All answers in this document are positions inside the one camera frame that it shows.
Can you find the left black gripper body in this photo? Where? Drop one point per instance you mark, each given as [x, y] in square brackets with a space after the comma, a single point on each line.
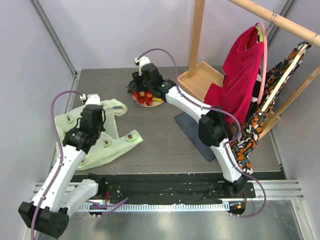
[100, 128]

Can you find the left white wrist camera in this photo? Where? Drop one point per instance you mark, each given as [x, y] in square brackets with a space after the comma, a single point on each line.
[90, 99]

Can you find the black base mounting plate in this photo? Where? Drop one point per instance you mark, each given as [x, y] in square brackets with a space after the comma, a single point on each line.
[169, 189]

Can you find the yellow banana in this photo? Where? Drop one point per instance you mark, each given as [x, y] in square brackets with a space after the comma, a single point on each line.
[157, 99]

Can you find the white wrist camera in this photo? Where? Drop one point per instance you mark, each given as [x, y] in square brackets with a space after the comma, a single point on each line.
[90, 99]
[140, 62]

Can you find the red strawberries cluster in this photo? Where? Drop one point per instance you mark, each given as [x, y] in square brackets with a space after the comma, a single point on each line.
[142, 94]

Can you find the white slotted cable duct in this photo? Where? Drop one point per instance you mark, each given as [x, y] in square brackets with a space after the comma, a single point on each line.
[130, 208]

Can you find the green avocado print plastic bag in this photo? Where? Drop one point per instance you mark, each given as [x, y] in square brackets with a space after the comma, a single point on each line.
[110, 145]

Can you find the aluminium corner frame profile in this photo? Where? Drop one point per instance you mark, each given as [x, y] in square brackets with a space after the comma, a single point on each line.
[53, 35]

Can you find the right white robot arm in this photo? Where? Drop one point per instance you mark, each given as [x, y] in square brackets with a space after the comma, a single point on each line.
[212, 127]

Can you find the red shirt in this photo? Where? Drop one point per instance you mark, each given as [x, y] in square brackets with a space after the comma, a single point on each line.
[241, 68]

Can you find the pink plastic hanger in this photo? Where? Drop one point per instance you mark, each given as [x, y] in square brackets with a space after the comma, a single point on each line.
[263, 34]

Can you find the wooden hanger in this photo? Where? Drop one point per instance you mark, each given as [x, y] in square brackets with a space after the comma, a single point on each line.
[284, 76]

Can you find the wooden clothes rack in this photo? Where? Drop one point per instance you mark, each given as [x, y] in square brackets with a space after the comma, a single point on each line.
[200, 75]

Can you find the orange black patterned garment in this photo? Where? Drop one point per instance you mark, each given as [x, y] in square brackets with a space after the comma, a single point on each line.
[251, 128]

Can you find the round wooden fruit plate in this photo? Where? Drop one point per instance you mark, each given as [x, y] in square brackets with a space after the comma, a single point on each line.
[147, 102]

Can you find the dark blue grape bunch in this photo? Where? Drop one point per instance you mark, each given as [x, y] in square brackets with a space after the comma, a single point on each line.
[131, 87]

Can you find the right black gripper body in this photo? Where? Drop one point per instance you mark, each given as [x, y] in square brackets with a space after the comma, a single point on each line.
[137, 78]

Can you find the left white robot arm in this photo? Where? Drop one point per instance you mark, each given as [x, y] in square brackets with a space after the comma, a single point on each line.
[50, 209]

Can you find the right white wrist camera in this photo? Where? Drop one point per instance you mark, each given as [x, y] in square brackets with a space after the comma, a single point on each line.
[140, 62]

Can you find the dark blue folded cloth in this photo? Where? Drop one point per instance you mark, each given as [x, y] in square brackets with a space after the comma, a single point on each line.
[190, 128]

